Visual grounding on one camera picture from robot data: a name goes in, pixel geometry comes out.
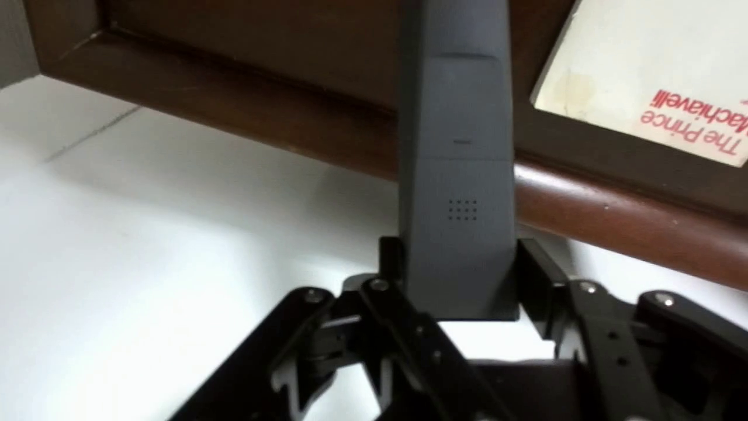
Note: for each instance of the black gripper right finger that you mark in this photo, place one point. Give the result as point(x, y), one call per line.
point(661, 358)

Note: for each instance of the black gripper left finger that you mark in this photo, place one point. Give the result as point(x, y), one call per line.
point(292, 355)

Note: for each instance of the gray remote control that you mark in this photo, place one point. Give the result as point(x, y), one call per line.
point(456, 160)

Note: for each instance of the dark brown wooden side table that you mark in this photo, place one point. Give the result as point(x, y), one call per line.
point(321, 78)

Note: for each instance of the white paperback book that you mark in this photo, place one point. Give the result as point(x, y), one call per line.
point(665, 71)

